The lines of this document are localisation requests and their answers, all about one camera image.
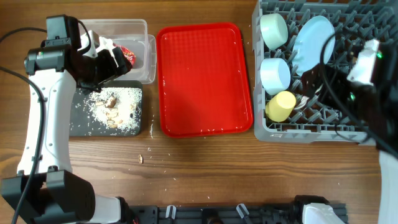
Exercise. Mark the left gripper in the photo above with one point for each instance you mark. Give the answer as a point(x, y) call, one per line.
point(111, 71)

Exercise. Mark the red snack wrapper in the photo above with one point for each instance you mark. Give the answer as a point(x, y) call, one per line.
point(131, 57)

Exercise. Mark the peanut crumb on table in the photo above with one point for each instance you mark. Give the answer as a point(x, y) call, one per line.
point(141, 159)

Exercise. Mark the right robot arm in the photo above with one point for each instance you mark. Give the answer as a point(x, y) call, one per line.
point(369, 93)

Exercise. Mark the small light blue bowl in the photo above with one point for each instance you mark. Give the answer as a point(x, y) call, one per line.
point(275, 75)

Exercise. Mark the red serving tray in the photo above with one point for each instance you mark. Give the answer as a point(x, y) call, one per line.
point(202, 81)

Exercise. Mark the white plastic spoon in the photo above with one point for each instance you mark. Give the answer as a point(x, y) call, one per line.
point(304, 99)

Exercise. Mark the yellow plastic cup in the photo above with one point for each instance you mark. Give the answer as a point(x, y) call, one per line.
point(280, 106)

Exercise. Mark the large light blue plate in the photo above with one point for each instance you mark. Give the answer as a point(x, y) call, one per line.
point(309, 43)

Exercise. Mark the food scraps and rice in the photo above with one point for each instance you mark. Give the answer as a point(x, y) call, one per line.
point(113, 109)

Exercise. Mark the black plastic tray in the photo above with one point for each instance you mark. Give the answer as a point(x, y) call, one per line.
point(109, 109)

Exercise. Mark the white napkin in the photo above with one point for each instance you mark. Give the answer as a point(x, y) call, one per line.
point(107, 43)

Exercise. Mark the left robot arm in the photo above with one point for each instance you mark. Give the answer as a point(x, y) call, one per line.
point(45, 190)

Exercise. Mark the grey dishwasher rack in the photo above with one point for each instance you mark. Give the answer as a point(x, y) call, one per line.
point(314, 121)

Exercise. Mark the clear plastic bin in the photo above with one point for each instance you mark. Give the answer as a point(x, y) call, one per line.
point(133, 35)

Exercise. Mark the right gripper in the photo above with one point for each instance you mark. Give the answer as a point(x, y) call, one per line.
point(335, 81)

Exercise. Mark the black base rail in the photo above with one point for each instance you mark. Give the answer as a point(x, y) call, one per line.
point(278, 213)

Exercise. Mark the mint green bowl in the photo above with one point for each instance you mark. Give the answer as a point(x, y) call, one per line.
point(273, 30)

